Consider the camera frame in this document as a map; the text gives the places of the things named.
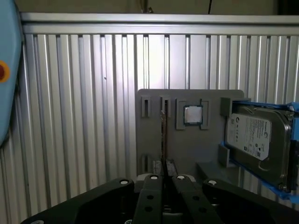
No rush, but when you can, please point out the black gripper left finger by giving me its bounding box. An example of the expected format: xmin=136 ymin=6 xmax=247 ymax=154
xmin=20 ymin=159 xmax=165 ymax=224

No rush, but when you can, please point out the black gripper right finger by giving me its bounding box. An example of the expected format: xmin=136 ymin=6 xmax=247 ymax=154
xmin=165 ymin=158 xmax=299 ymax=224

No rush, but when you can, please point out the grey parts rack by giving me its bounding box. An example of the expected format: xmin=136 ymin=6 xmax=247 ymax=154
xmin=136 ymin=88 xmax=252 ymax=187

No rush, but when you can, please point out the silver CPU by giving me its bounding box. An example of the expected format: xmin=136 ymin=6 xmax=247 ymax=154
xmin=183 ymin=105 xmax=203 ymax=126

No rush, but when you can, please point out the hard disk in blue carrier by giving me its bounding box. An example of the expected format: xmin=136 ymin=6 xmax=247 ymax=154
xmin=219 ymin=99 xmax=299 ymax=201

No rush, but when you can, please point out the pale blue teach pendant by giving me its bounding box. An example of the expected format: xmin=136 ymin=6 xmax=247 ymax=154
xmin=0 ymin=0 xmax=24 ymax=150

